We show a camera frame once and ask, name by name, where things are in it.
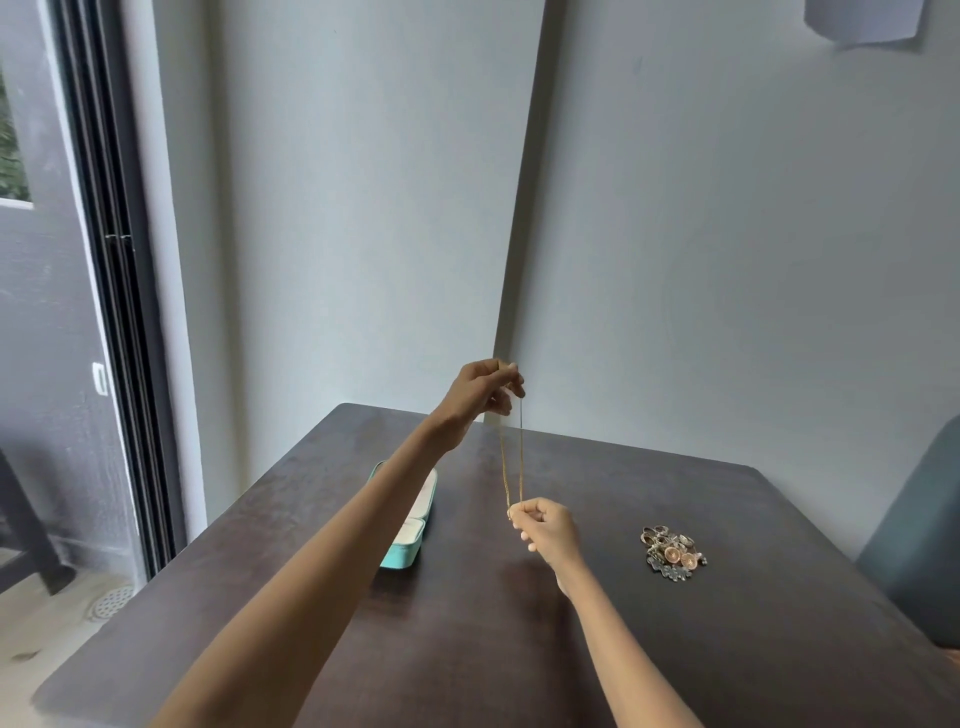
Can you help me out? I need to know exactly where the person's right hand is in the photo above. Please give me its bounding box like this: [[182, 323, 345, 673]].
[[507, 497, 585, 577]]

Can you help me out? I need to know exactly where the person's left hand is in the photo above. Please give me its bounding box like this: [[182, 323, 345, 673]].
[[430, 358, 526, 455]]

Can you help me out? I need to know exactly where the thin gold chain necklace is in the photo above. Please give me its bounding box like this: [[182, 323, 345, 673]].
[[498, 396, 526, 519]]

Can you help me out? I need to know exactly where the person's left forearm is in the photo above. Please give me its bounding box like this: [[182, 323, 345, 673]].
[[150, 414, 459, 728]]

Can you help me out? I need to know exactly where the person's right forearm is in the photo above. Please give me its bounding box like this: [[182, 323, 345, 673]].
[[556, 556, 706, 728]]

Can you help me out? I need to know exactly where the teal jewelry box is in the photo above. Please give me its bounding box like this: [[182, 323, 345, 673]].
[[367, 459, 439, 571]]

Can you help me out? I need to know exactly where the pile of mixed jewelry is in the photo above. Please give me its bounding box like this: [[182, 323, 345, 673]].
[[639, 525, 709, 584]]

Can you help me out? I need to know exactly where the grey-blue chair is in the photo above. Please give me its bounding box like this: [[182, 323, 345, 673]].
[[856, 414, 960, 651]]

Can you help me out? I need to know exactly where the round floor drain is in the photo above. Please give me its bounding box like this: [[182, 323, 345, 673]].
[[88, 585, 136, 624]]

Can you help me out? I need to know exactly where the dark wooden stool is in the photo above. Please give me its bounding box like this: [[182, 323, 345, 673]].
[[0, 448, 76, 597]]

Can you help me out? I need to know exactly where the white paper sheet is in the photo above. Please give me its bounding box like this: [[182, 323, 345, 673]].
[[804, 0, 925, 46]]

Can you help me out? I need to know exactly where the black sliding door frame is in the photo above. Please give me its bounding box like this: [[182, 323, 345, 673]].
[[46, 0, 187, 580]]

